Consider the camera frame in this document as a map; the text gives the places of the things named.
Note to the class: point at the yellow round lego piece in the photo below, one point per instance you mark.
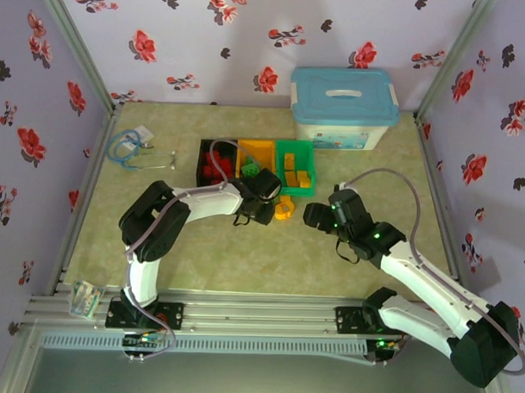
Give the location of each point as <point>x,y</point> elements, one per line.
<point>284,210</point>

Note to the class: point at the yellow lego brick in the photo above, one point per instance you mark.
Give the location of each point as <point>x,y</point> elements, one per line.
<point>304,179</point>
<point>289,160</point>
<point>291,179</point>

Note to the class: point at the large green lego brick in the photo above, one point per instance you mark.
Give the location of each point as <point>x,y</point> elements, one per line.
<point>252,170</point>

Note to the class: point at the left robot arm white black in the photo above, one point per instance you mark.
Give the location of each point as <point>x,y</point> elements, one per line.
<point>210,199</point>

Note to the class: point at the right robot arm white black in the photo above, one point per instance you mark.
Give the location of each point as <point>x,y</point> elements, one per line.
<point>415,271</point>

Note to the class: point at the yellow plastic bin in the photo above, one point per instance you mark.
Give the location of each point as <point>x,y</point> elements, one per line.
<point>260,149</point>

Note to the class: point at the green plastic bin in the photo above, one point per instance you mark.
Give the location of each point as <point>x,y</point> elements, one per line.
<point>305,152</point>

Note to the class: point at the black plastic bin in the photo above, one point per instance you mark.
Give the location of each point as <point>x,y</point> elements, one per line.
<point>199,168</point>

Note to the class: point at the white storage box blue lid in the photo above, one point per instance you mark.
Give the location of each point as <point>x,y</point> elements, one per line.
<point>343,109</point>

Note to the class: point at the white badge card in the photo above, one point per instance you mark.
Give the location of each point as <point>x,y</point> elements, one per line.
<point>143,133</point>

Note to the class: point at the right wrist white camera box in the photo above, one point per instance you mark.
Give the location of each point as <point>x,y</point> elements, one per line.
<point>341,185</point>

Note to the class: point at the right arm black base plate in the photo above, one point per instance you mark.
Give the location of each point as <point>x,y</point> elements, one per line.
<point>348,320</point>

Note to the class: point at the aluminium table edge rail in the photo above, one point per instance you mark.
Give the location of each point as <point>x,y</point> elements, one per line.
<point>258,317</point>

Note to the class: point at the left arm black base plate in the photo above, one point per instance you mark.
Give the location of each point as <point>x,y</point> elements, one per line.
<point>172,316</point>

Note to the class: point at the aluminium frame post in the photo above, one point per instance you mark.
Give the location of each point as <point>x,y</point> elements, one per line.
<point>76,41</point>
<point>456,54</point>

